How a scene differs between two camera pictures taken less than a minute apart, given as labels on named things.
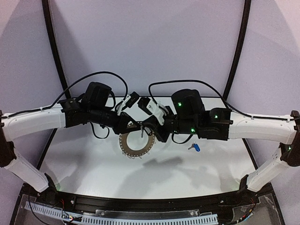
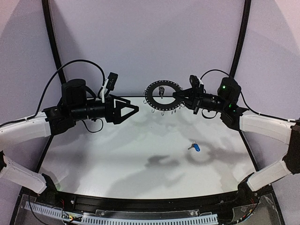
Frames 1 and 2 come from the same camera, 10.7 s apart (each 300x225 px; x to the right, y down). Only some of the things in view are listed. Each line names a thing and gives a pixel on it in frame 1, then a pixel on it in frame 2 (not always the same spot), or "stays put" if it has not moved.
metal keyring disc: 124,147 to 155,105
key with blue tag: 196,146 stays put
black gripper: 150,107 to 196,82
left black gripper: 123,124 to 109,110
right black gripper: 161,130 to 195,101
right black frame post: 247,7 stays put
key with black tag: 147,130 to 161,91
